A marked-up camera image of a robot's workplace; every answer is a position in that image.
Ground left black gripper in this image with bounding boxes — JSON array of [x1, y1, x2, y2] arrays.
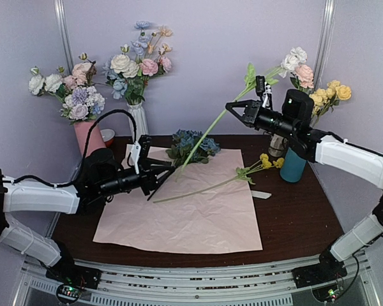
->
[[99, 157, 175, 198]]

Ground white carnation stem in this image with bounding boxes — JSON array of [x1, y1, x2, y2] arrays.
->
[[176, 46, 308, 182]]

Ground blue hydrangea stem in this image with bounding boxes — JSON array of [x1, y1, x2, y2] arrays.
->
[[146, 128, 222, 201]]

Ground small yellow flower stem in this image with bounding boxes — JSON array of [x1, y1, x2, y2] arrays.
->
[[153, 153, 285, 203]]

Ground pink wrapping paper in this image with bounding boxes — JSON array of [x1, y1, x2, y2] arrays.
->
[[93, 149, 262, 254]]

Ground pink peony stem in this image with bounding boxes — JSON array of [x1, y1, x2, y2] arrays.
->
[[290, 64, 314, 94]]

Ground cream yellow rose stem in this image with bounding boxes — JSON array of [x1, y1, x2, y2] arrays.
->
[[309, 80, 352, 128]]

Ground cream printed ribbon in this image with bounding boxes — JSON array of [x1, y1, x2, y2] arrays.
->
[[251, 191, 272, 200]]

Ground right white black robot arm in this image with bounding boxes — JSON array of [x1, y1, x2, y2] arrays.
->
[[225, 89, 383, 288]]

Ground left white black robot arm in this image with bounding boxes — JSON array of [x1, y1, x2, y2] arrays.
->
[[0, 148, 175, 289]]

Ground pink vase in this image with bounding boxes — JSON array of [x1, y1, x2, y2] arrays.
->
[[73, 120, 106, 157]]

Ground white ribbed vase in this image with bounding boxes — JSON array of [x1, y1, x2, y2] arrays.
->
[[128, 102, 149, 140]]

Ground teal vase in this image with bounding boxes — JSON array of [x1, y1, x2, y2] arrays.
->
[[280, 148, 307, 183]]

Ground pastel flowers in pink vase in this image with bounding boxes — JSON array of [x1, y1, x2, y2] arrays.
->
[[28, 52, 105, 125]]

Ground pastel flowers in white vase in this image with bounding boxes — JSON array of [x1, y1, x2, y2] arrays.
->
[[103, 20, 174, 105]]

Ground cream floral mug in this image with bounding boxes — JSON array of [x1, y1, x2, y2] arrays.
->
[[268, 134, 288, 157]]

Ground red white bowl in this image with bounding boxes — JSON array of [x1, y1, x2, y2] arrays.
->
[[100, 129, 116, 147]]

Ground left round status board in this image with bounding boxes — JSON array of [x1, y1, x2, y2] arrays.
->
[[56, 284, 85, 305]]

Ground round status board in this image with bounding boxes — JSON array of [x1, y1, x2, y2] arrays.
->
[[311, 281, 348, 304], [56, 284, 85, 305]]

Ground right round status board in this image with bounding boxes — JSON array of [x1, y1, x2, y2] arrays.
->
[[311, 281, 348, 304]]

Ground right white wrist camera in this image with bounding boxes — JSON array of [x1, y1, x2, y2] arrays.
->
[[255, 75, 273, 110]]

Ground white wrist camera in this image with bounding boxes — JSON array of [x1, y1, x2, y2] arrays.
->
[[127, 135, 152, 174], [255, 75, 273, 110]]

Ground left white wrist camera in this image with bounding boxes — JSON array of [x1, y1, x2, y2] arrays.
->
[[127, 135, 152, 174]]

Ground left black cable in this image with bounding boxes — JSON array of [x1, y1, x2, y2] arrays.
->
[[0, 109, 138, 189]]

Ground aluminium rail base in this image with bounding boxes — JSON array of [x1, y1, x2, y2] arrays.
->
[[12, 250, 383, 306]]

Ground right aluminium post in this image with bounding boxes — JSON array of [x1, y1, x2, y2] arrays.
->
[[301, 1, 336, 91]]

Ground aluminium post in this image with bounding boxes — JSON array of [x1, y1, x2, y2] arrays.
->
[[54, 0, 73, 73], [301, 1, 336, 91]]

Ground left aluminium post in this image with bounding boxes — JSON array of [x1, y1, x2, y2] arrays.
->
[[54, 0, 73, 73]]

